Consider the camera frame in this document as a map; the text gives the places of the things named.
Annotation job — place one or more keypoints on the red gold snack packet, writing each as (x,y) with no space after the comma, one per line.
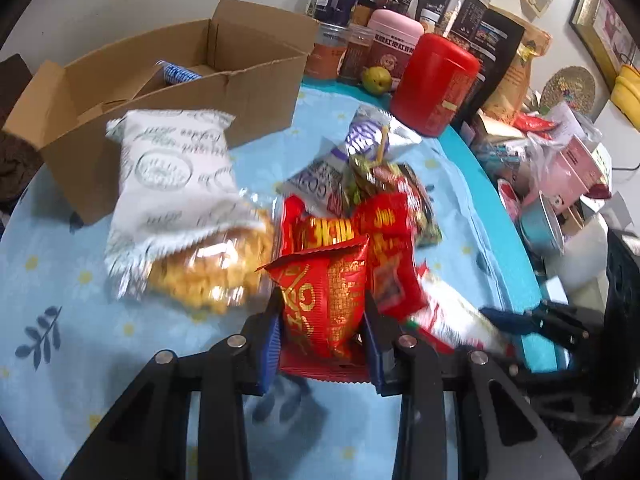
(320,227)
(322,295)
(387,240)

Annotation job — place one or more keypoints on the yellow container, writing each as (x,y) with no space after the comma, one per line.
(627,95)

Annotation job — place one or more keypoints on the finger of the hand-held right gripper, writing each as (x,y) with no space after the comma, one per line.
(545,385)
(505,319)

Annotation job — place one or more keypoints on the blue floral tablecloth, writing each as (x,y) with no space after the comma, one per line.
(60,270)

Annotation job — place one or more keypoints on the blue bowl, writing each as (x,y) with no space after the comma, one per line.
(542,222)

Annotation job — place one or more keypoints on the blue striped snack packet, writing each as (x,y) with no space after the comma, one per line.
(177,72)

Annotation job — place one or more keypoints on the brown paper bag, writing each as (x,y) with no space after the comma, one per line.
(517,80)

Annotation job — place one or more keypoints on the large black pouch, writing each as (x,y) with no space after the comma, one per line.
(500,50)

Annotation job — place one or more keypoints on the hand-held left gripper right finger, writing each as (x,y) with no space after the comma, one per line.
(377,355)

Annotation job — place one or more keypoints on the clear plastic bag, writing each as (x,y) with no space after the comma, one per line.
(535,152)

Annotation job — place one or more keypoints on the red canister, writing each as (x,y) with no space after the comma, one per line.
(432,85)

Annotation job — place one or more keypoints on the red white snack packet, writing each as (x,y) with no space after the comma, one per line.
(450,317)

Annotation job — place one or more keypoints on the yellow green lollipop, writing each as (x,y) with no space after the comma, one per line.
(383,145)

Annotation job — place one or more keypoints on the white patterned pastry packet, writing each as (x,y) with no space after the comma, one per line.
(170,185)

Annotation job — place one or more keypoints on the gold picture frame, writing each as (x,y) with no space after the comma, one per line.
(600,25)

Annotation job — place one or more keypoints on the green snack packet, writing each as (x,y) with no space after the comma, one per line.
(422,210)

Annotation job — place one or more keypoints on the green pear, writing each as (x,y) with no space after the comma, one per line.
(376,81)

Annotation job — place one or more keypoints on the nut jar black label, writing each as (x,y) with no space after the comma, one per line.
(467,10)

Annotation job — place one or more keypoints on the brown spice jar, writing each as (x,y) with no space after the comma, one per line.
(356,55)

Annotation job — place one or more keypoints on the pink canister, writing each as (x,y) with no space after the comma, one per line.
(395,45)

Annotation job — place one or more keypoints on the pink box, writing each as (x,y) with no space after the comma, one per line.
(575,170)

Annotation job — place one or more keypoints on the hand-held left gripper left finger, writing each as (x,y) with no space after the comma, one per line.
(269,350)

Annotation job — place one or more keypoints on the woven round mat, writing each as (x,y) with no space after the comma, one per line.
(567,91)

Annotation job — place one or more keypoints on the cardboard box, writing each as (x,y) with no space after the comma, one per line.
(165,110)

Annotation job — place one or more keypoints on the silver purple snack packet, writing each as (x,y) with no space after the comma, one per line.
(370,135)
(315,185)

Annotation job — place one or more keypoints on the small black pouch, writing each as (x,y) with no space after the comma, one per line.
(432,10)

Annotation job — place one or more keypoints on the orange label clear jar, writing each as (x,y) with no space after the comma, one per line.
(325,55)

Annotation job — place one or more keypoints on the dark brown cloth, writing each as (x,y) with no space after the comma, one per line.
(15,160)

